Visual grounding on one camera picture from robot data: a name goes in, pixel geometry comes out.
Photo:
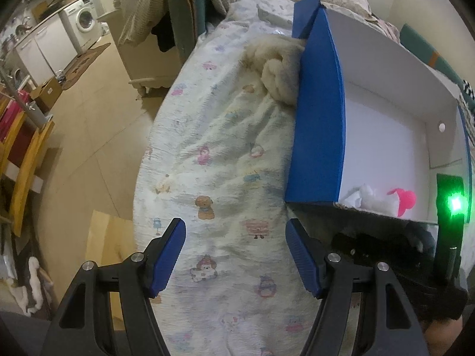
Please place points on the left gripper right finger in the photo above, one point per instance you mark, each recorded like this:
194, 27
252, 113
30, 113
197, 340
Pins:
327, 277

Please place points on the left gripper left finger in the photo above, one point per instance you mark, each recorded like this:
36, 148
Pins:
143, 276

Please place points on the pink soft toy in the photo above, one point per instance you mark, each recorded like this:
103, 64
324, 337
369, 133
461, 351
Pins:
406, 200

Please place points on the white fluffy sock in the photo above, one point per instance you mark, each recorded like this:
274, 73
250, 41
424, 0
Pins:
366, 198

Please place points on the patterned white bed sheet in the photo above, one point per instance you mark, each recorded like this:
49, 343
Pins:
217, 158

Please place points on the white box blue edges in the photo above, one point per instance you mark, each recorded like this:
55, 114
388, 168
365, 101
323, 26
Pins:
370, 113

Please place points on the yellow wooden rack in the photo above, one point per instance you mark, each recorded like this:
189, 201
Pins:
24, 134

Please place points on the cardboard box on floor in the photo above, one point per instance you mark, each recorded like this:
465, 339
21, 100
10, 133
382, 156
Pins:
46, 95

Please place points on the brown door mat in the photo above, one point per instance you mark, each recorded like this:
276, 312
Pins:
80, 65

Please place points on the cream fluffy blanket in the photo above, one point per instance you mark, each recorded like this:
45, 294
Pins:
276, 59

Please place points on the teal headboard cushion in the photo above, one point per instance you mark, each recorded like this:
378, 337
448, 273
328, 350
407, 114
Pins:
423, 50

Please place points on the white kitchen cabinet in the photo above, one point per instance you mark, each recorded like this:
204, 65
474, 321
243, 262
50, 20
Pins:
47, 50

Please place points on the white washing machine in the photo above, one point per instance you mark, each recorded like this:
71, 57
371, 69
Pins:
80, 22

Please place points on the teal bed footboard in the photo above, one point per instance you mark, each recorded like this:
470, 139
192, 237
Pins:
188, 23

